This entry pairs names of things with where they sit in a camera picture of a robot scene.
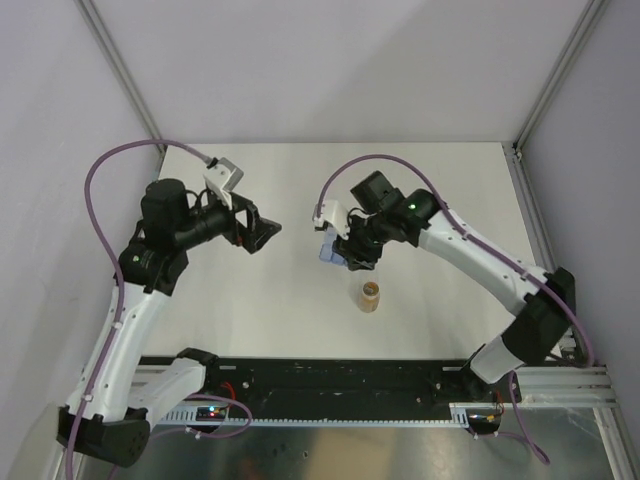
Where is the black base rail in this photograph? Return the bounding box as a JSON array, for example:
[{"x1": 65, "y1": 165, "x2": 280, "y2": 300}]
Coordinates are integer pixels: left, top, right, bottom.
[{"x1": 200, "y1": 358, "x2": 521, "y2": 420}]

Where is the aluminium frame post right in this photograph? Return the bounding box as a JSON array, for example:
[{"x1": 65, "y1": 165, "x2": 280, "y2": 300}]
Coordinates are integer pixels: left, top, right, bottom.
[{"x1": 512, "y1": 0, "x2": 609, "y2": 161}]

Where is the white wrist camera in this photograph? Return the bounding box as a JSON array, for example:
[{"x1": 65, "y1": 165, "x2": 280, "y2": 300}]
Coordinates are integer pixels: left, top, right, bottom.
[
  {"x1": 312, "y1": 200, "x2": 350, "y2": 240},
  {"x1": 203, "y1": 157, "x2": 244, "y2": 210}
]

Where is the amber pill bottle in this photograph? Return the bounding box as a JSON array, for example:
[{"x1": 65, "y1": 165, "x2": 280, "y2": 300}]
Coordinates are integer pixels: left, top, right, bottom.
[{"x1": 357, "y1": 281, "x2": 380, "y2": 313}]

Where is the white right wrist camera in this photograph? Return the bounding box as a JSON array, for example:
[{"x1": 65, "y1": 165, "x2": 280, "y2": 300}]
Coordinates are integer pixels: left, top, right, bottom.
[{"x1": 312, "y1": 200, "x2": 350, "y2": 240}]

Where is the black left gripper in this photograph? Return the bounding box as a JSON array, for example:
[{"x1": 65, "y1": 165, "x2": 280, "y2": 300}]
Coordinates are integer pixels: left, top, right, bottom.
[{"x1": 174, "y1": 188, "x2": 280, "y2": 253}]

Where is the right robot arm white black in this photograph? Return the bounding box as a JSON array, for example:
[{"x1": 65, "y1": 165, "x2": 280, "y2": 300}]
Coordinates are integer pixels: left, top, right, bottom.
[{"x1": 332, "y1": 171, "x2": 575, "y2": 401}]

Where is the white slotted cable duct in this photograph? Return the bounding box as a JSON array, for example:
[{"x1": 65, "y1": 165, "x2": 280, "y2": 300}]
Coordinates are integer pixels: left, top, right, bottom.
[{"x1": 158, "y1": 402, "x2": 469, "y2": 430}]

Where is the aluminium frame post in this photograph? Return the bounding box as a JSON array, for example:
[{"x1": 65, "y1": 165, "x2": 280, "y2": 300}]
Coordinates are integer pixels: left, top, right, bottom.
[
  {"x1": 512, "y1": 0, "x2": 609, "y2": 161},
  {"x1": 74, "y1": 0, "x2": 167, "y2": 154}
]

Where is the blue weekly pill organizer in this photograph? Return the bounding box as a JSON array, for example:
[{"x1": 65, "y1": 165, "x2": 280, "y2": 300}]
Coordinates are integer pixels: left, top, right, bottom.
[{"x1": 319, "y1": 230, "x2": 347, "y2": 267}]

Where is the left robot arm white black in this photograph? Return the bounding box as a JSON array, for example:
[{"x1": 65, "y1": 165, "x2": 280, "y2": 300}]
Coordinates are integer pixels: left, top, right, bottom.
[{"x1": 57, "y1": 179, "x2": 282, "y2": 467}]

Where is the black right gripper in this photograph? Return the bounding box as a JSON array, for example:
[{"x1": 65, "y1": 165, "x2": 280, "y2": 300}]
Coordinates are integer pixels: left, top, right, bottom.
[{"x1": 332, "y1": 212, "x2": 391, "y2": 271}]

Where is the small electronics board with leds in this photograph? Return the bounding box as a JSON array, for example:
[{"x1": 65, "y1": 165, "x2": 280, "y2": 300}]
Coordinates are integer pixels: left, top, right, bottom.
[{"x1": 196, "y1": 406, "x2": 227, "y2": 421}]

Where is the aluminium frame post left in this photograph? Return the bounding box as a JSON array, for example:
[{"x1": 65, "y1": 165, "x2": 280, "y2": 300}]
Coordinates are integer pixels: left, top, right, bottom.
[{"x1": 74, "y1": 0, "x2": 167, "y2": 154}]

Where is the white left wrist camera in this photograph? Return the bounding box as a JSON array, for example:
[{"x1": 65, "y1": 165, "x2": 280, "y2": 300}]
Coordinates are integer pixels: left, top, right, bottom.
[{"x1": 203, "y1": 157, "x2": 244, "y2": 210}]

